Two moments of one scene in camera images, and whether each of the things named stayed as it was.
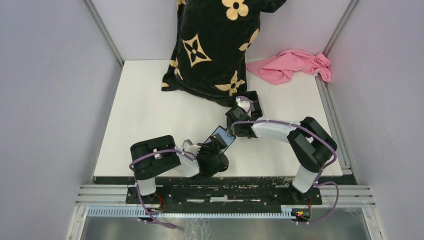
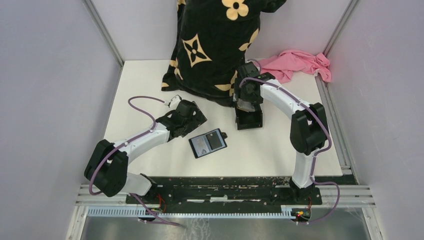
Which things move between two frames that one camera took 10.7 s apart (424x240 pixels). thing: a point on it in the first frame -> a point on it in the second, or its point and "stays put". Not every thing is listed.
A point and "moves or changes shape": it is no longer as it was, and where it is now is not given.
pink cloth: (278, 69) stays put
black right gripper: (229, 130) -> (238, 82)
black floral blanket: (212, 38) stays put
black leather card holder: (222, 133) moves or changes shape
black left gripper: (211, 147) -> (197, 119)
